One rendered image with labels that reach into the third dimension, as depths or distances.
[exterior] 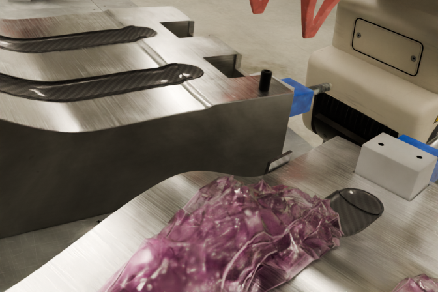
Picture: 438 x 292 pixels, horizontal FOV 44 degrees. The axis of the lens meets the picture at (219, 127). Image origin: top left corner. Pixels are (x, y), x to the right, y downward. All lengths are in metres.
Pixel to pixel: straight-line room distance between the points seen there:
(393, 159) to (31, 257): 0.28
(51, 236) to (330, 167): 0.23
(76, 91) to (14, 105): 0.08
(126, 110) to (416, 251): 0.24
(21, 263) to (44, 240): 0.03
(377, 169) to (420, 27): 0.38
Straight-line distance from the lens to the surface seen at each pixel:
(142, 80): 0.50
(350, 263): 0.31
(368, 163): 0.45
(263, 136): 0.50
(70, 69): 0.51
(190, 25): 0.65
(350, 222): 0.41
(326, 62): 0.86
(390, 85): 0.81
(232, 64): 0.57
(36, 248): 0.44
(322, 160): 0.47
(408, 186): 0.44
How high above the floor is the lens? 1.09
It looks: 29 degrees down
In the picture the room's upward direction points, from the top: 8 degrees clockwise
